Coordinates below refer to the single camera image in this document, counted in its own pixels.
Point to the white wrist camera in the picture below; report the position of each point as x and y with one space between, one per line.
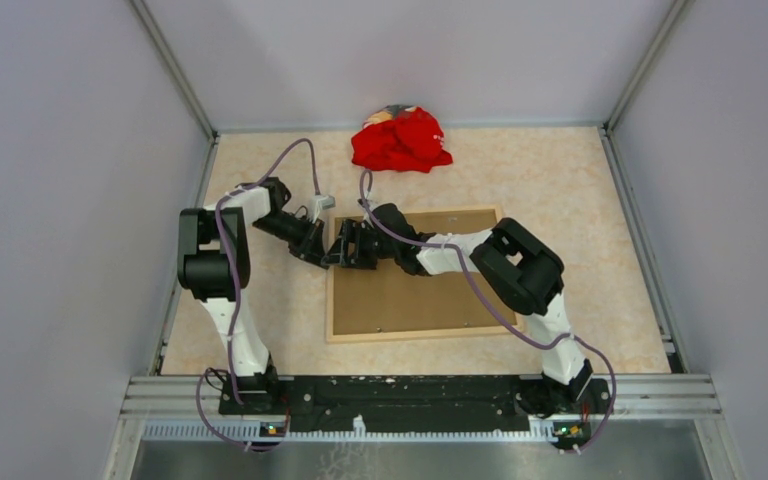
367 206
319 205

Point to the brown cardboard backing board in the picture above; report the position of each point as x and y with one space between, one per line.
410 298

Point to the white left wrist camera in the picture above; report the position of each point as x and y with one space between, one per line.
319 205

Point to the red crumpled cloth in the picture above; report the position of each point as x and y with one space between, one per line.
400 138

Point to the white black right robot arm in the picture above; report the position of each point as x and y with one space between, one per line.
523 273

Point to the light wooden picture frame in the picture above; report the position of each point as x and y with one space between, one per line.
331 305

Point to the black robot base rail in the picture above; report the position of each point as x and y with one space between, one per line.
412 404

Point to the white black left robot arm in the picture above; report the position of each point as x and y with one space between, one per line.
214 264

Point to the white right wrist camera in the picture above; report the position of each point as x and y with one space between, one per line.
367 206

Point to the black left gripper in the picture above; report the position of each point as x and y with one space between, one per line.
312 251

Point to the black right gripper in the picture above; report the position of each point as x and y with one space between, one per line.
352 233

